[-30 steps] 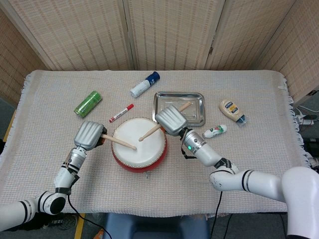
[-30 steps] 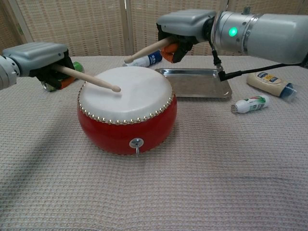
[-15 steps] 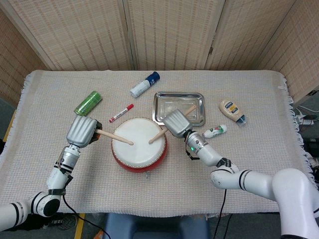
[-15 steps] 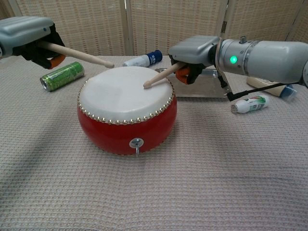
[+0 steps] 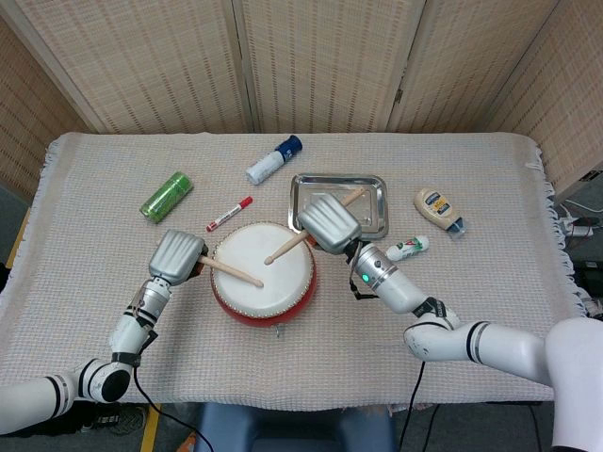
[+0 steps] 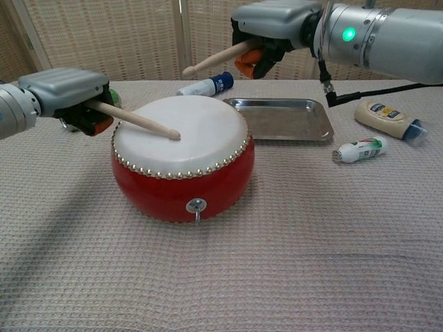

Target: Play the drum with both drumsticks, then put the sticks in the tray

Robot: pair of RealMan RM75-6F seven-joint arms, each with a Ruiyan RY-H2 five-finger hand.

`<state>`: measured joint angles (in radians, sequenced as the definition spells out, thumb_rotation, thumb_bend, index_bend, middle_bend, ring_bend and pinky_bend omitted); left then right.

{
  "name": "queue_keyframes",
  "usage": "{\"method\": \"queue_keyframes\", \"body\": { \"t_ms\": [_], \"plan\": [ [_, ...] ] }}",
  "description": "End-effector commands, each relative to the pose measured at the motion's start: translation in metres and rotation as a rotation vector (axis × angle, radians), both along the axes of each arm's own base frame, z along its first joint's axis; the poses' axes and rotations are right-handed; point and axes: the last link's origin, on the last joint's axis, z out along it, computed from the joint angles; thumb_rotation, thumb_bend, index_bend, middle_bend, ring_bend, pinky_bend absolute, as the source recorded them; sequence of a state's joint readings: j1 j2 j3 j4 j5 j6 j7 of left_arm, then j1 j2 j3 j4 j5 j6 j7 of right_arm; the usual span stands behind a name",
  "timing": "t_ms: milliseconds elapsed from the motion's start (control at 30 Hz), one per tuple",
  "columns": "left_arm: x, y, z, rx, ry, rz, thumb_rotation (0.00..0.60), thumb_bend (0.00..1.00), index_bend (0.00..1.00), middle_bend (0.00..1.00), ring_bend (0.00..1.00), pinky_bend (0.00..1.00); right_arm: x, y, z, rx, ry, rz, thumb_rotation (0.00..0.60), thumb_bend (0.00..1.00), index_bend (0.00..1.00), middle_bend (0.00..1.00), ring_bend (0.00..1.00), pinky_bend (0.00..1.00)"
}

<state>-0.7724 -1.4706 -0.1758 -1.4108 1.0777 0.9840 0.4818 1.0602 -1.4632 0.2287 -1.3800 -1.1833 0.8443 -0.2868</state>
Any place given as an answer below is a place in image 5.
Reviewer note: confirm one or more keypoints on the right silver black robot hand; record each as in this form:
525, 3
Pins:
330, 223

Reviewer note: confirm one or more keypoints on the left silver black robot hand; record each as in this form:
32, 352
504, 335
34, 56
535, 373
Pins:
174, 256

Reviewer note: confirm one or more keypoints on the wooden drumstick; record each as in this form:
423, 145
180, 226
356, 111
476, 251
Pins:
287, 247
235, 273

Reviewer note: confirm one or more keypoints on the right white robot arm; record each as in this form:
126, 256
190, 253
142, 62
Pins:
400, 287

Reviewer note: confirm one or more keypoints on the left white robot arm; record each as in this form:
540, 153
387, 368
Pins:
129, 329

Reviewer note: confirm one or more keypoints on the stainless steel rectangular tray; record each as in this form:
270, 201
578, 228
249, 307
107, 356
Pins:
372, 212

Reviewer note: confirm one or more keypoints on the green drink can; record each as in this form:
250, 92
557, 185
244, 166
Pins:
167, 198

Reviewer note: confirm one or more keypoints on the red white marker pen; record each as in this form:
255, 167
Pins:
228, 214

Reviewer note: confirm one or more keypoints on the small white green bottle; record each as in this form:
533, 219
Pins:
407, 248

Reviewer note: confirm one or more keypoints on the red drum white skin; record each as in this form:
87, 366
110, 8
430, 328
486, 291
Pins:
282, 292

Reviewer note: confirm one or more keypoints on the white bottle blue cap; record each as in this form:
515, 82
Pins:
271, 161

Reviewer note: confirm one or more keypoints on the beige mayonnaise squeeze bottle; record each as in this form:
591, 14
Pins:
435, 207

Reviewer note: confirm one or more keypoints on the beige woven tablecloth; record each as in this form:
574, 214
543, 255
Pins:
282, 372

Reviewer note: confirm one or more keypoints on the dark sneaker shoe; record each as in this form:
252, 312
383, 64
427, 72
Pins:
125, 419

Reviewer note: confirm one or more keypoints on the small orange floor object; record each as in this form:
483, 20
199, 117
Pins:
188, 442

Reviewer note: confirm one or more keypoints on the blue padded seat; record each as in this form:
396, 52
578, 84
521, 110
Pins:
292, 431

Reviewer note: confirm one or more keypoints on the white power strip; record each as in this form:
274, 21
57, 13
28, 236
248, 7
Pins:
581, 230

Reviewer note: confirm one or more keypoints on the black box on floor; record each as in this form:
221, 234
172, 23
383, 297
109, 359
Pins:
589, 278

